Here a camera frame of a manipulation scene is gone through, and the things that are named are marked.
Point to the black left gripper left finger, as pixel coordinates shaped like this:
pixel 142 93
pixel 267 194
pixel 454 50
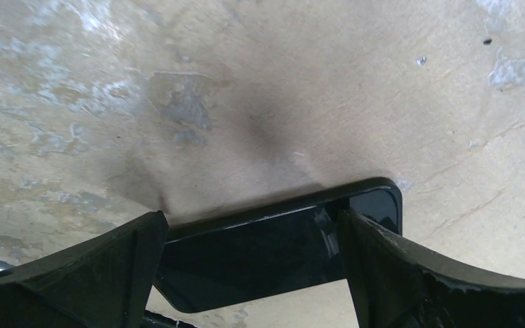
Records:
pixel 102 282

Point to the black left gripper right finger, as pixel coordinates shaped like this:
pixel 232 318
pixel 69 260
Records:
pixel 395 282

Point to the black phone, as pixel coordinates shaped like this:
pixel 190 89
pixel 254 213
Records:
pixel 268 250

